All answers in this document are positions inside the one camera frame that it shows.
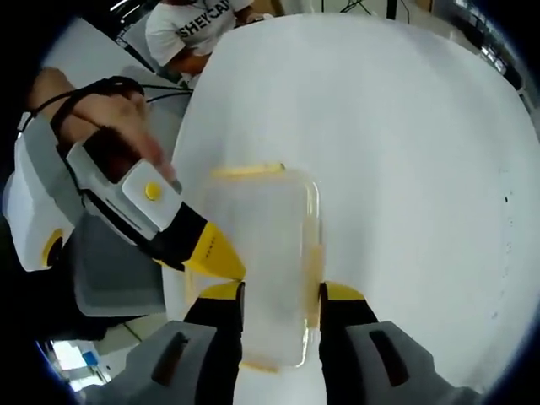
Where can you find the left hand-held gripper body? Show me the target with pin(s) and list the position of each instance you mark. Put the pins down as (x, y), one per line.
(29, 202)

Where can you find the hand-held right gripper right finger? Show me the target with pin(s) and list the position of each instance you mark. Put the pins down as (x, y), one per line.
(350, 333)

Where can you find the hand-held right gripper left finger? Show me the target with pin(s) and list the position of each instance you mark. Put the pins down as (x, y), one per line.
(211, 333)

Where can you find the clear container with yellow plastic buckles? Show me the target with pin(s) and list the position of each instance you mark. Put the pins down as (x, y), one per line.
(270, 253)

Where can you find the person's left hand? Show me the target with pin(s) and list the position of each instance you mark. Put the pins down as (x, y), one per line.
(109, 118)

